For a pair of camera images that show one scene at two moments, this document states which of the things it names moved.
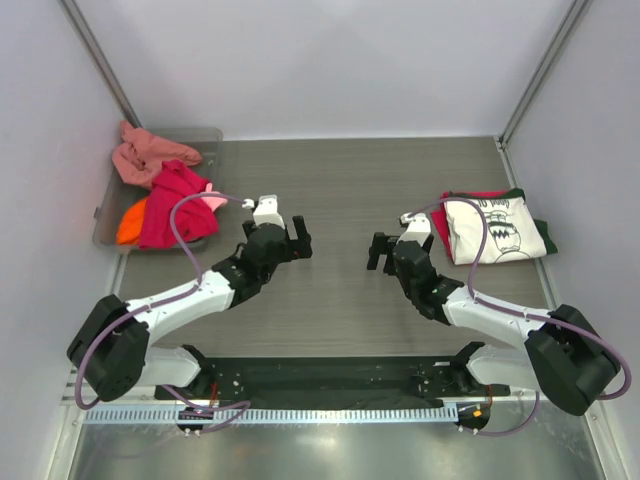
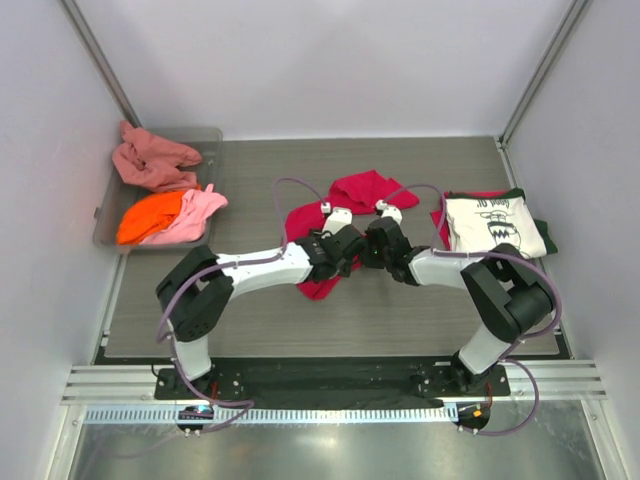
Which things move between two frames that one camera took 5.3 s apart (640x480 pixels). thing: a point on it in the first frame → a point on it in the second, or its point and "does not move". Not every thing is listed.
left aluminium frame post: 91,49 does not move
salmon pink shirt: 141,152 does not move
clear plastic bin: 119,192 does not move
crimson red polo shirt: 196,219 → 358,194
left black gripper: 291,240 → 347,245
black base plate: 293,381 does not move
